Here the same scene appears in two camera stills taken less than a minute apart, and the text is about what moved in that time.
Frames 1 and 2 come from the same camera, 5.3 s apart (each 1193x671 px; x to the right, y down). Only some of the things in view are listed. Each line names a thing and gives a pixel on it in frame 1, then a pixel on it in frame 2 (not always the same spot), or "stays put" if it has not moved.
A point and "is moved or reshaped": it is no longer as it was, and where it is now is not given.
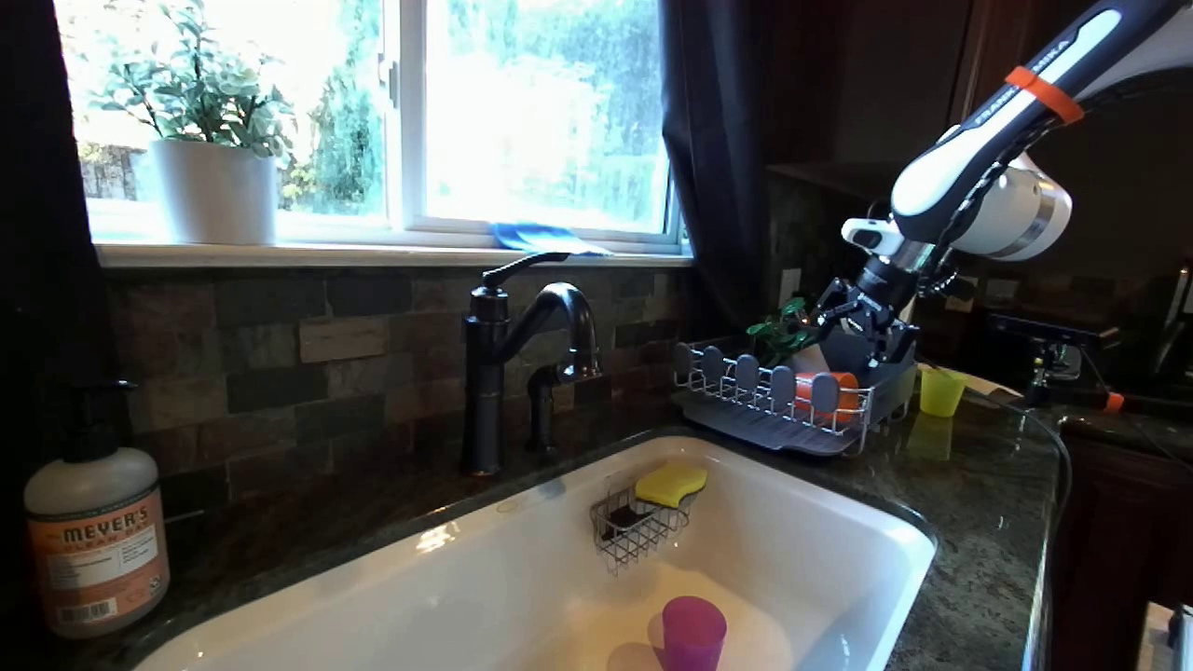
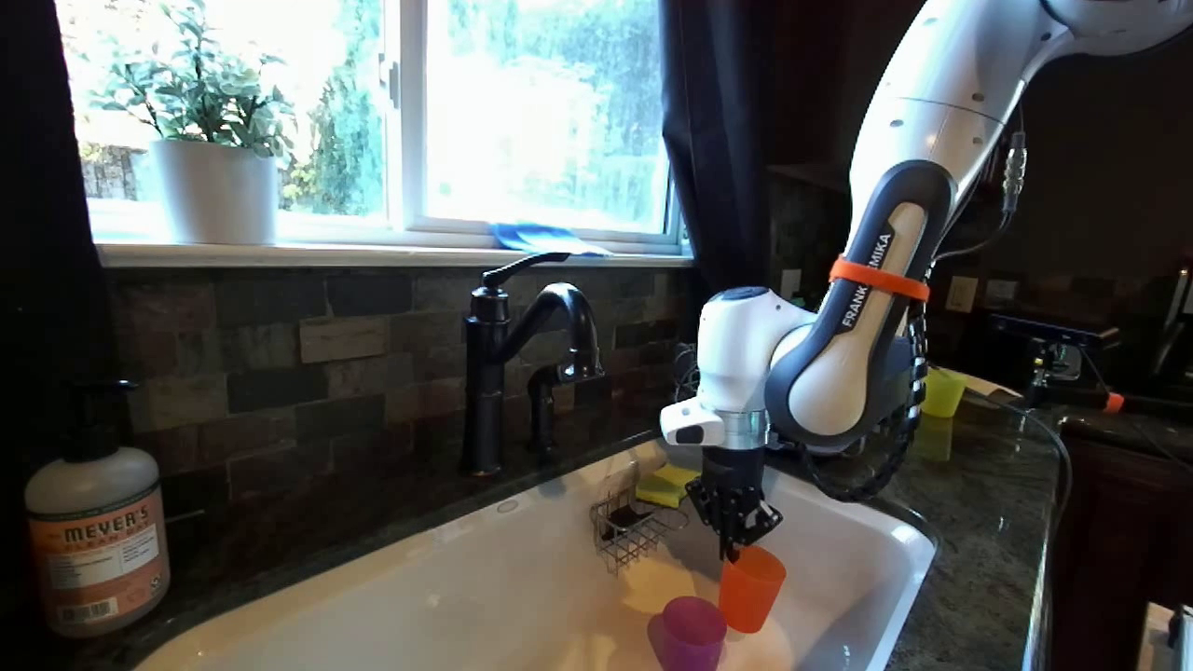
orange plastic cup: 849,398 is moved or reshaped
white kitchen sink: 816,566 stays put
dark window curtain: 714,124 stays put
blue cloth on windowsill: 540,240 stays put
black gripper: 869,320 to 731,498
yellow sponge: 673,483 stays put
